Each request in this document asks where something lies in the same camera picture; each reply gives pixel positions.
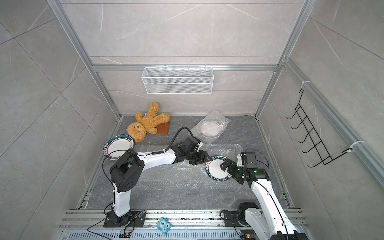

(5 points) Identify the bubble plate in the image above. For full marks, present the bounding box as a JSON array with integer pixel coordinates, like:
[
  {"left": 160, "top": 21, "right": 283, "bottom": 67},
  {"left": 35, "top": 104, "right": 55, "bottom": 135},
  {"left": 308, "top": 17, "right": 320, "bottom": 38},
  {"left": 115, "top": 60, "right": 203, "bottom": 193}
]
[
  {"left": 191, "top": 110, "right": 231, "bottom": 145},
  {"left": 103, "top": 135, "right": 134, "bottom": 160},
  {"left": 205, "top": 155, "right": 232, "bottom": 182}
]

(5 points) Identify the large bubble wrap sheet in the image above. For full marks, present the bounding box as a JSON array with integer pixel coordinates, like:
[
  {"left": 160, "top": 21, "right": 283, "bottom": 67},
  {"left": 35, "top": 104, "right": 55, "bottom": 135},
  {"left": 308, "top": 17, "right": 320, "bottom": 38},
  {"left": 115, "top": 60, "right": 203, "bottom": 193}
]
[{"left": 131, "top": 161, "right": 256, "bottom": 209}]

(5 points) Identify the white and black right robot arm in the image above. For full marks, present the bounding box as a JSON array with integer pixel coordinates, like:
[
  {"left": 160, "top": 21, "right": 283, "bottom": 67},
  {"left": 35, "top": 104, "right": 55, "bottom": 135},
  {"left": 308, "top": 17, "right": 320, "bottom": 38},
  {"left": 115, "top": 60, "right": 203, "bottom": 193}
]
[{"left": 220, "top": 152, "right": 308, "bottom": 240}]

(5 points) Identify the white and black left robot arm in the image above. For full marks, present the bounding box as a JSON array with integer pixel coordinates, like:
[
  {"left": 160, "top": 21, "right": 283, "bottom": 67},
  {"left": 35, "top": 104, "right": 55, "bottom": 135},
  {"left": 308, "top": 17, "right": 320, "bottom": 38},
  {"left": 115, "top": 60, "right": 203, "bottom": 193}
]
[{"left": 104, "top": 137, "right": 212, "bottom": 228}]

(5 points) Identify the brown wooden block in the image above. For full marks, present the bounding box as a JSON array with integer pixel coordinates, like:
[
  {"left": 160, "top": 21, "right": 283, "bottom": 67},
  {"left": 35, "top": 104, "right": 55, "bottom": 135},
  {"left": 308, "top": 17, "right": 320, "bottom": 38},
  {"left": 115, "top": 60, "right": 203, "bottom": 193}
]
[{"left": 156, "top": 121, "right": 170, "bottom": 136}]

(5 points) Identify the brown teddy bear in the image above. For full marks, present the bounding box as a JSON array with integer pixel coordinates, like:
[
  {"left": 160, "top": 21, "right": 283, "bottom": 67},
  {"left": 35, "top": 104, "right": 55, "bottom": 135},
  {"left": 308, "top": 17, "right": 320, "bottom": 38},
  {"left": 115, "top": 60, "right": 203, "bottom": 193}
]
[{"left": 127, "top": 102, "right": 170, "bottom": 143}]

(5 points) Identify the blue cartoon toy figure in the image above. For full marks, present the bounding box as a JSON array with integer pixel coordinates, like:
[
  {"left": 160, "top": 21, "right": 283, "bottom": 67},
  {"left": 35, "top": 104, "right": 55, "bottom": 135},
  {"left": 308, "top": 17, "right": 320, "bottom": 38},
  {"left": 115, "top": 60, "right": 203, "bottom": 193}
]
[{"left": 157, "top": 217, "right": 172, "bottom": 235}]

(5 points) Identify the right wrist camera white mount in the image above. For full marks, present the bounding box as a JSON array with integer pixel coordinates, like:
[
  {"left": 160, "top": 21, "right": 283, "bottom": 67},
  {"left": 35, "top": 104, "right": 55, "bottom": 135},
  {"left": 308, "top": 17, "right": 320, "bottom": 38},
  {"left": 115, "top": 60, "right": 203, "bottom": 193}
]
[{"left": 237, "top": 153, "right": 244, "bottom": 168}]

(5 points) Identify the white wire mesh basket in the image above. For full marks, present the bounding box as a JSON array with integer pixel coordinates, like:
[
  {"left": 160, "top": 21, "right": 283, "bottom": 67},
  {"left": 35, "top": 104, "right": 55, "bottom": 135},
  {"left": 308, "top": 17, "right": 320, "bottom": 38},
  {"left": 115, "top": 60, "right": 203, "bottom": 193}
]
[{"left": 142, "top": 66, "right": 214, "bottom": 95}]

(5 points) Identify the black wire hook rack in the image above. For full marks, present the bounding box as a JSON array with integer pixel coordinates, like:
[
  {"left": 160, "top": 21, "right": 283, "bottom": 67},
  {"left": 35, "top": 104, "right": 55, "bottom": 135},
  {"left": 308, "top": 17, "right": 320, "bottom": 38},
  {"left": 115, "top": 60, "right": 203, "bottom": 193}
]
[{"left": 286, "top": 89, "right": 353, "bottom": 168}]

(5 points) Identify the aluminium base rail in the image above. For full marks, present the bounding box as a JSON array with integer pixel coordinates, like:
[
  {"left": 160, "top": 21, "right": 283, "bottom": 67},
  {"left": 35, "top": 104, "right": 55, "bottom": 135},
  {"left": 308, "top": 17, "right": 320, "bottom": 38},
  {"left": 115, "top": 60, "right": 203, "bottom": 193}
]
[{"left": 57, "top": 210, "right": 256, "bottom": 240}]

